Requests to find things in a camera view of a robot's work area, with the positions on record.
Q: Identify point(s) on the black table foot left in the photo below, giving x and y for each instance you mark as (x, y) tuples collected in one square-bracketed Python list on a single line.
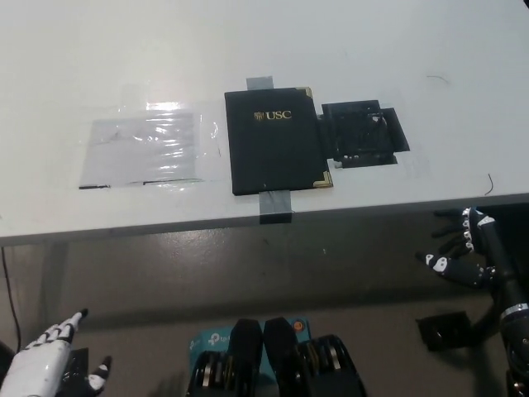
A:
[(78, 364)]

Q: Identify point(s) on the clear tape sheet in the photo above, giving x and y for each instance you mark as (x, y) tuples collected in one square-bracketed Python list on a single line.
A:
[(140, 149)]

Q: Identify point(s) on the black diary with gold corners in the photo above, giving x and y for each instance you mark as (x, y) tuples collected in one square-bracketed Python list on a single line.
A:
[(277, 149)]

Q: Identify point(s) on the black table foot right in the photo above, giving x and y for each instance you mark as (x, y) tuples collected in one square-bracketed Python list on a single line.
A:
[(444, 331)]

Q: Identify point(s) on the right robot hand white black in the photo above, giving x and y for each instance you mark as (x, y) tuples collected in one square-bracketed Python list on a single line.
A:
[(458, 271)]

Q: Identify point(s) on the black tape patch on desk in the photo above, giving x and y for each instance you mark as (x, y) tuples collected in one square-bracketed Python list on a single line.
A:
[(359, 132)]

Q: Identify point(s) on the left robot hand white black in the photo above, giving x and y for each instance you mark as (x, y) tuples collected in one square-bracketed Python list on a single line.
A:
[(37, 368)]

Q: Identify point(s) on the teal router box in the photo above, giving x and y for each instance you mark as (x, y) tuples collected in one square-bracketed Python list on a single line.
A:
[(208, 340)]

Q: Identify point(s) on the grey duct tape strip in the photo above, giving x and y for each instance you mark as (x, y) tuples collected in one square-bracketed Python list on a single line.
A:
[(276, 206)]

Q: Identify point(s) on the black table foot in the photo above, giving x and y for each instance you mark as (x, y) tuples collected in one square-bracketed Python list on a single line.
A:
[(444, 331), (78, 364)]

